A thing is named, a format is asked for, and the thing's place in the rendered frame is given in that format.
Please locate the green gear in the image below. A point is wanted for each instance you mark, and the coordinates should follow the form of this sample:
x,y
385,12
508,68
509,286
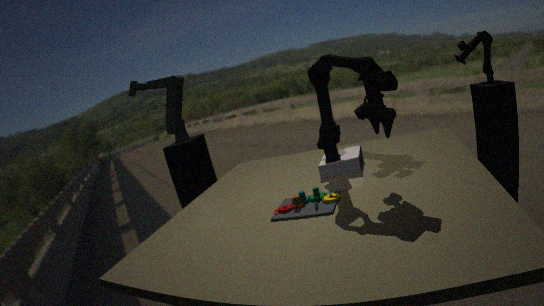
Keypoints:
x,y
316,196

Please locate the yellow gear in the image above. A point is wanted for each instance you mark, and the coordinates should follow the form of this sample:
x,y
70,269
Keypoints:
x,y
333,198

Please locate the red gear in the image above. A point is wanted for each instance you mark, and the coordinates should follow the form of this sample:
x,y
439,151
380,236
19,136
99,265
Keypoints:
x,y
283,210

